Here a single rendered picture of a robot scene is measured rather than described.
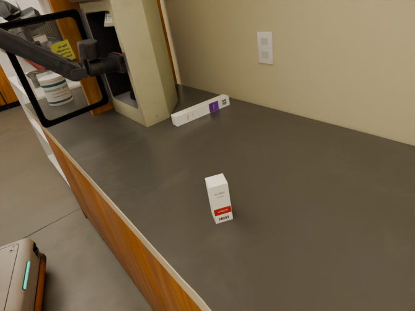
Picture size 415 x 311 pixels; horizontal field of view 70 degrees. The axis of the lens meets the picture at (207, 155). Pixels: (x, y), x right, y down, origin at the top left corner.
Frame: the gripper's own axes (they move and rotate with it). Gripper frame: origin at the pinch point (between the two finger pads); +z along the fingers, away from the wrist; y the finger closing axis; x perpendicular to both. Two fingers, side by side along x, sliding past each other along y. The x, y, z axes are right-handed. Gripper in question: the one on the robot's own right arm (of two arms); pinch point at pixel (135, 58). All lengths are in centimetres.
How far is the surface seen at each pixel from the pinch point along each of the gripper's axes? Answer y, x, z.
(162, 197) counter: -57, 25, -27
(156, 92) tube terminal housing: -13.5, 11.2, -0.3
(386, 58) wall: -82, -2, 34
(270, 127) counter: -54, 21, 19
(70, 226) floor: 84, 123, -38
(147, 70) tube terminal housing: -13.3, 2.2, -2.4
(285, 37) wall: -48, -6, 34
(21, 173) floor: 212, 126, -51
